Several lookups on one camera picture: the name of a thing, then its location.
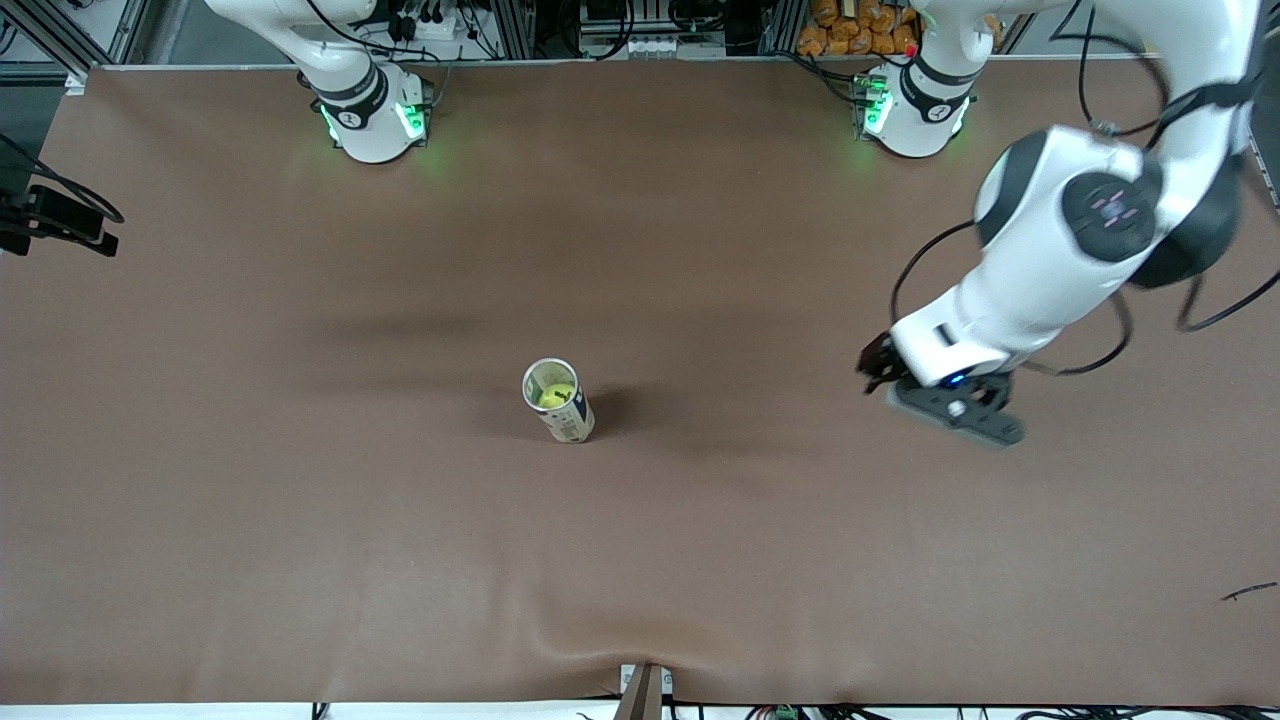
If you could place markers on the brown table mat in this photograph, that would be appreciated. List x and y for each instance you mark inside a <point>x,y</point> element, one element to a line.
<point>640,560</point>

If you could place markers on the white terminal block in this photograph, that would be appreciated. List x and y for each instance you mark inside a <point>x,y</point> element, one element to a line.
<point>640,45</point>

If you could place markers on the brown pole with bracket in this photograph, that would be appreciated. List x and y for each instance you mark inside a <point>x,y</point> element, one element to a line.
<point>642,700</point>

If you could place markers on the diagonal aluminium frame rail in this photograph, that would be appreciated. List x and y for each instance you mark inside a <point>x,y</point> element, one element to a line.
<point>60,40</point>

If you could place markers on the aluminium frame post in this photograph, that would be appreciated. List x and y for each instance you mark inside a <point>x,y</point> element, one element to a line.
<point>780,25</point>
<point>512,25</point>

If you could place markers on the orange packet pile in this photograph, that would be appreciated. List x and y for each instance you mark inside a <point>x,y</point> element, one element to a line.
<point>850,35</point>

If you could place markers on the white power strip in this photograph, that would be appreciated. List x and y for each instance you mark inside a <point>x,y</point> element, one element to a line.
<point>440,27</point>

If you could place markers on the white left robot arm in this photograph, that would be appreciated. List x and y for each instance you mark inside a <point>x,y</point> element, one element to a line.
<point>1040,250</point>

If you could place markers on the yellow tennis ball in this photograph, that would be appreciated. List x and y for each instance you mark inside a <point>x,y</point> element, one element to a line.
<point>557,396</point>

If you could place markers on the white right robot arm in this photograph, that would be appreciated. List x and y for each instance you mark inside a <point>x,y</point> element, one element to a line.
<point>370,130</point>

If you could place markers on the white blue tennis ball can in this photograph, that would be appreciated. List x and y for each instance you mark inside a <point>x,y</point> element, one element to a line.
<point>572,425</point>

